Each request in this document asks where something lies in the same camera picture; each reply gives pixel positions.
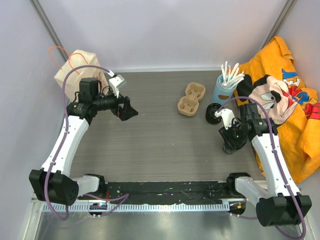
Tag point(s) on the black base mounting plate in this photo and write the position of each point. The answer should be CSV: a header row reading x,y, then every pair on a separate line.
x,y
169,192

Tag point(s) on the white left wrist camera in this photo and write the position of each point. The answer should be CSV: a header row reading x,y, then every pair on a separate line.
x,y
115,82

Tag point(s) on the aluminium frame rail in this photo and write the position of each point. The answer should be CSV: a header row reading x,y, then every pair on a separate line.
x,y
96,206

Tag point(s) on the cream paper bag orange handles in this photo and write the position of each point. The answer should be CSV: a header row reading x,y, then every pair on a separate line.
x,y
76,59

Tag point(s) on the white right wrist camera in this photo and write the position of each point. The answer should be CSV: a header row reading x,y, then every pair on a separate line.
x,y
227,117

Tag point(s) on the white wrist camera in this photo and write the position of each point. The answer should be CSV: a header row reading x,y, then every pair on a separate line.
x,y
115,82
227,117

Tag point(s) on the light blue straw cup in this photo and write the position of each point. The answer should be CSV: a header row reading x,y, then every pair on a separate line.
x,y
221,94

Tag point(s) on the brown pulp cup carrier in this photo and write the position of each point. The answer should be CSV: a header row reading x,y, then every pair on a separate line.
x,y
188,105

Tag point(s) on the black ribbed cup lid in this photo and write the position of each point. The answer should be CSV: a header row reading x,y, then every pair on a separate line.
x,y
210,113

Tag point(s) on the orange cartoon print cloth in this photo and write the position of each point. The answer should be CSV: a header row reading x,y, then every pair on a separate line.
x,y
271,79

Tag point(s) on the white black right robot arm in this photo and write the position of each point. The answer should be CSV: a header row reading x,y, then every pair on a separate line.
x,y
281,203

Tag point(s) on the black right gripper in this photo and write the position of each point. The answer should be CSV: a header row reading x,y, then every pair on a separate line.
x,y
227,133

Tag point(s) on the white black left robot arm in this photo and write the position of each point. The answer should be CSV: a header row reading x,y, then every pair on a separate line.
x,y
52,181

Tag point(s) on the black coffee cup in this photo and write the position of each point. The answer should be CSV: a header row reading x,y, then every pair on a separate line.
x,y
229,148

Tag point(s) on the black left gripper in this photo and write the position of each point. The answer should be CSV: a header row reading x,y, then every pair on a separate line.
x,y
125,112

